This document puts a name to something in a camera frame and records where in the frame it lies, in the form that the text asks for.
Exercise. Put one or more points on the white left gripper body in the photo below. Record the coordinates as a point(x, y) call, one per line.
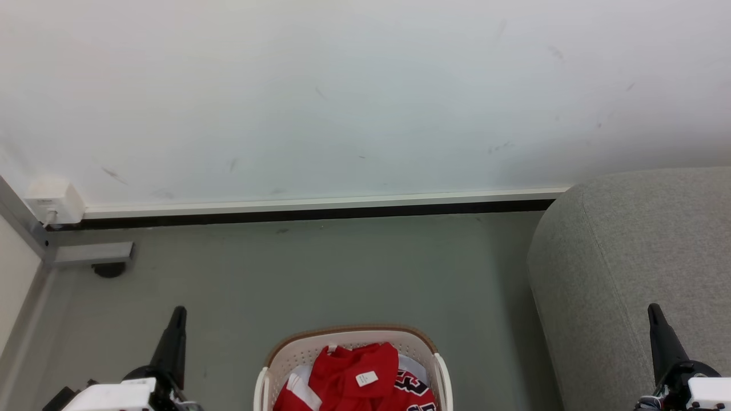
point(114, 397)

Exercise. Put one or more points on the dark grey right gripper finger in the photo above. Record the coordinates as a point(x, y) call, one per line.
point(663, 342)

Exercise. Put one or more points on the white wall socket box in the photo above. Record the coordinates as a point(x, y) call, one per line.
point(54, 202)

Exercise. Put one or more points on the grey fabric sofa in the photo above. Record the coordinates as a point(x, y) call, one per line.
point(628, 257)

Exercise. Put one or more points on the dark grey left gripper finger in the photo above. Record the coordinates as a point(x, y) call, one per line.
point(173, 342)

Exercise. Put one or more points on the white and black baseboard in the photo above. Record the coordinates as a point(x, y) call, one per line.
point(320, 206)

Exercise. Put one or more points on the red jersey with numbers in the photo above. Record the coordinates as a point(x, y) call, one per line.
point(414, 399)

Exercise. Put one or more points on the red garment with white trim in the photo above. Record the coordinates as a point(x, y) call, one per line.
point(348, 365)

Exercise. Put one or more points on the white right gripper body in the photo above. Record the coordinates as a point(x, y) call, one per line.
point(705, 394)

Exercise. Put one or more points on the black round caster foot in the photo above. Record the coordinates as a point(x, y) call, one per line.
point(109, 269)

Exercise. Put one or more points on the white perforated laundry basket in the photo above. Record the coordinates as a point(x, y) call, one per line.
point(297, 354)

